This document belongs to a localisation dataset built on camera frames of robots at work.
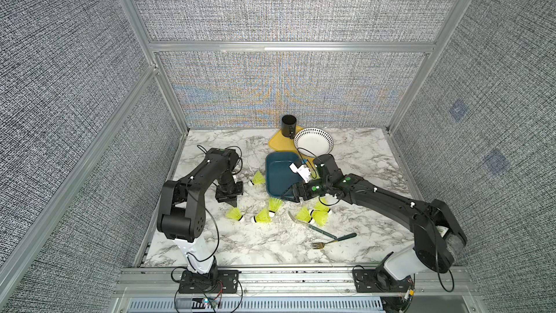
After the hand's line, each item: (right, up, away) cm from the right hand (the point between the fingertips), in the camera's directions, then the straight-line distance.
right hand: (286, 190), depth 78 cm
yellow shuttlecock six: (+14, -14, +9) cm, 22 cm away
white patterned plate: (+16, +19, +36) cm, 43 cm away
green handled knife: (+11, -16, +7) cm, 20 cm away
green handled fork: (+13, -21, +3) cm, 25 cm away
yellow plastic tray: (-1, +18, +37) cm, 42 cm away
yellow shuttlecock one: (-12, +1, +18) cm, 22 cm away
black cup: (+3, +27, +33) cm, 42 cm away
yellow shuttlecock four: (-4, -8, +10) cm, 14 cm away
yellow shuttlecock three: (-9, -12, +7) cm, 16 cm away
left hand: (-18, -6, +7) cm, 20 cm away
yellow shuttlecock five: (+8, -11, +8) cm, 16 cm away
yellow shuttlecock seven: (+15, -10, +11) cm, 21 cm away
